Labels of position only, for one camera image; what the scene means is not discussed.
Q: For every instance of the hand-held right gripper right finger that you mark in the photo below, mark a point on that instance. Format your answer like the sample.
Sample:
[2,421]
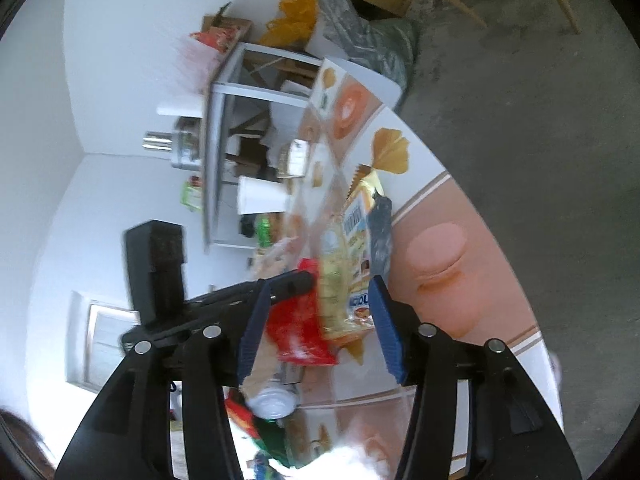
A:
[387,335]

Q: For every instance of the green packet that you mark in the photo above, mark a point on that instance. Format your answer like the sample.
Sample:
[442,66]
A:
[191,195]

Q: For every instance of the white plastic bottle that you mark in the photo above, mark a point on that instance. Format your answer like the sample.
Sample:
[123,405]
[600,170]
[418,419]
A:
[272,402]

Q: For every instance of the small green packets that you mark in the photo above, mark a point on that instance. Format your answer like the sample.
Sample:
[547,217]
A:
[263,227]

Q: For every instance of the white paper cup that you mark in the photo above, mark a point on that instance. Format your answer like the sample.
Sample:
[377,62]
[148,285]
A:
[260,195]

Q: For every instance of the ginkgo patterned tablecloth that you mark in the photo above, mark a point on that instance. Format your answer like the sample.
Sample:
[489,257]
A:
[450,240]

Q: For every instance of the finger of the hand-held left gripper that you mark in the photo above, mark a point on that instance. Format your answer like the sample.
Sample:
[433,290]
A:
[295,285]

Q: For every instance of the grey plastic bag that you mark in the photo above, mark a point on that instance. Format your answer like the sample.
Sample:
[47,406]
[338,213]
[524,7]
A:
[365,35]

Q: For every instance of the yellow plastic bag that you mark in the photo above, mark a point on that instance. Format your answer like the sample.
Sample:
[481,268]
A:
[295,15]

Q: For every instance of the steel pot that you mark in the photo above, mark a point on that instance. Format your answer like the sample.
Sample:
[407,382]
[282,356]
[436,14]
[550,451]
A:
[184,150]

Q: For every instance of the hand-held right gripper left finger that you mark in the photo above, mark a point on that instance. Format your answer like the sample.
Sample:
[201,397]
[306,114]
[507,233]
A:
[252,332]

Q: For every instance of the white frame desk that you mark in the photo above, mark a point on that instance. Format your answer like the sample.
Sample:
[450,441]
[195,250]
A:
[212,160]

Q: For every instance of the white fluffy robe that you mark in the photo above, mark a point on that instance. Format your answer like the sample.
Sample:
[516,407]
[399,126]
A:
[340,465]

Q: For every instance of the black bag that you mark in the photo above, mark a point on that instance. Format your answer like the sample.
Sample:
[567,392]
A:
[246,225]

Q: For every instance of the yellow snack packet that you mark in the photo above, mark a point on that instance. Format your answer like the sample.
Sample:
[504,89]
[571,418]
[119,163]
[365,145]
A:
[345,270]

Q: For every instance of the white door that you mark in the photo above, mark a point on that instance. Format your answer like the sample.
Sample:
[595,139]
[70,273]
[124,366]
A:
[102,345]

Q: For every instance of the red snack packet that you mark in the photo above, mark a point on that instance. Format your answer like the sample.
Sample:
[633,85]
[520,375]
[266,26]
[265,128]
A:
[300,330]

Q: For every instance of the pink plastic bag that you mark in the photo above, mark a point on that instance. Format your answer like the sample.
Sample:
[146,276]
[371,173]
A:
[197,62]

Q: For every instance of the steel utensil holder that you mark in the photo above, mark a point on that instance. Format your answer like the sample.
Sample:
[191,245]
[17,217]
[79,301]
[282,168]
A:
[157,141]

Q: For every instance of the white paper roll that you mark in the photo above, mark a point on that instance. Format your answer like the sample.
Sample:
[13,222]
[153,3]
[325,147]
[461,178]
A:
[180,106]

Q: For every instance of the small carton box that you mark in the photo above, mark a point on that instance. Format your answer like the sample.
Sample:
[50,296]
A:
[292,157]

